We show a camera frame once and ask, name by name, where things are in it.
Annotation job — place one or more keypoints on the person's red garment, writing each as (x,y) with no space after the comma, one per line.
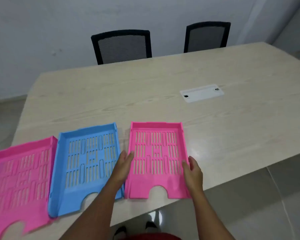
(151,236)

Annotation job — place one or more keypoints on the person's right thumb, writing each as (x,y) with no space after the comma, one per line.
(184,166)

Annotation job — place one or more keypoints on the person's left thumb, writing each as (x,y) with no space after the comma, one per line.
(130,157)

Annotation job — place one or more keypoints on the pink slotted plastic paper tray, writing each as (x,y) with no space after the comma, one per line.
(155,127)
(17,159)

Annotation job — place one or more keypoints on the person's right hand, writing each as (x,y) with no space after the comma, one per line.
(195,177)

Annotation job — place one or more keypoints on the person's left forearm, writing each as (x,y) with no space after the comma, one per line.
(95,212)

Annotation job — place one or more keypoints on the person's right forearm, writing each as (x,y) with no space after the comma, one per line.
(210,217)

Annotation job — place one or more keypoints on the person's black shoe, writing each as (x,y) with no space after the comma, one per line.
(120,232)
(151,226)

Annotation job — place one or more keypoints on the blue slotted plastic paper tray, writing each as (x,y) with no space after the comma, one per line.
(90,137)

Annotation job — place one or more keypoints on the person's left hand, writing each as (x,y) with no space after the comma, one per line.
(120,172)

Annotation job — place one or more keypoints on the black mesh office chair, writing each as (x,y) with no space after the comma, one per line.
(207,37)
(121,46)

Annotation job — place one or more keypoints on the person's black left shoe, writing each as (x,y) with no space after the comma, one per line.
(120,232)

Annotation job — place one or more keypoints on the person's black right shoe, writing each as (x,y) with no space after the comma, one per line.
(151,226)

